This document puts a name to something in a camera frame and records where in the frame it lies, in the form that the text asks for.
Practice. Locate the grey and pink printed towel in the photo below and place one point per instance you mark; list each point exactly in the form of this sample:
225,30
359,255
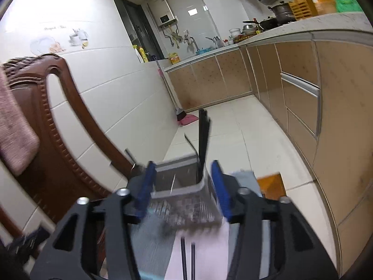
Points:
201,256

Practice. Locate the pink hanging cloth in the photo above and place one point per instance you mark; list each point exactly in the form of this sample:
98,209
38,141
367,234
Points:
14,128

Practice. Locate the blue basin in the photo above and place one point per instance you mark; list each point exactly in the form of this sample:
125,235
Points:
205,51

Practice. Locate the yellow wooden rack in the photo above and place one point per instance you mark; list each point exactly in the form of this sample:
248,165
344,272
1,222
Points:
303,5

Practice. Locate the black frying pan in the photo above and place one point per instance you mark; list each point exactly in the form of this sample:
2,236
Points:
268,23

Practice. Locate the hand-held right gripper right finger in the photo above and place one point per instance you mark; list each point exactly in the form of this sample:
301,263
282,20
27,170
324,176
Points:
220,189

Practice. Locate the metal water pipes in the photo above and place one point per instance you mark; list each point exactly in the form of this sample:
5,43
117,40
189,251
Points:
174,36

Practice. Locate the metal sink faucet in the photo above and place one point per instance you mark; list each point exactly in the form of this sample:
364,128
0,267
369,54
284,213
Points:
193,45

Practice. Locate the white stacked bowls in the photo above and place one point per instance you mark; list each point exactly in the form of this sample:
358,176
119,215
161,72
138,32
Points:
234,33

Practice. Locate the yellow bottle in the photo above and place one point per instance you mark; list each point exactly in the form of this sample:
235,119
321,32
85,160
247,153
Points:
144,54

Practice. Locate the pink dustpan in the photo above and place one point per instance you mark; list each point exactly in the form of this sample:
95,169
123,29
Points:
189,120

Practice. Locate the beige kitchen counter cabinets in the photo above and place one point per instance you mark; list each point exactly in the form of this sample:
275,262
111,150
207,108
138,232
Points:
343,93

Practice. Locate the carved brown wooden chair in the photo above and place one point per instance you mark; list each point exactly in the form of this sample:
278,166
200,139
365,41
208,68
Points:
58,151

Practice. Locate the white gas water heater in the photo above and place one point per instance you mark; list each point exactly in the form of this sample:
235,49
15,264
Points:
160,10

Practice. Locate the dark glass door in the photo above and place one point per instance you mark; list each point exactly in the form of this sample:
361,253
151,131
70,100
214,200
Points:
137,26

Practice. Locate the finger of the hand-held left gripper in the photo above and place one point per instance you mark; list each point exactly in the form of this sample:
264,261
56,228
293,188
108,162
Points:
32,237

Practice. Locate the black chopstick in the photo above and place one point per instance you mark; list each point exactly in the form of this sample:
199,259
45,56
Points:
201,140
129,156
191,145
184,259
193,262
206,131

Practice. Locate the yellow box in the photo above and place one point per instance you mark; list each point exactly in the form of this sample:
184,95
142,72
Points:
174,59

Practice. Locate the cup print wall decal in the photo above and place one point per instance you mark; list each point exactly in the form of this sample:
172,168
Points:
75,38

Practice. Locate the tan wooden stool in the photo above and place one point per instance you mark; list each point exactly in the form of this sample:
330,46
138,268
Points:
272,185

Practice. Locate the white plastic utensil holder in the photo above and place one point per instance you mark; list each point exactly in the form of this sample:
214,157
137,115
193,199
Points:
186,207

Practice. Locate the dark cooking pot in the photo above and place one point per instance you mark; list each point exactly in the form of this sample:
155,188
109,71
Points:
281,13

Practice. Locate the steel bowl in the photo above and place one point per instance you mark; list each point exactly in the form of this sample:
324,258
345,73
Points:
249,29

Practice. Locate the metal utensil cup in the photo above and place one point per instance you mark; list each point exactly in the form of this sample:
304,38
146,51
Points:
215,42

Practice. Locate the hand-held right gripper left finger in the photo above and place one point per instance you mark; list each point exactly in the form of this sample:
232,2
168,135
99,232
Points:
145,186

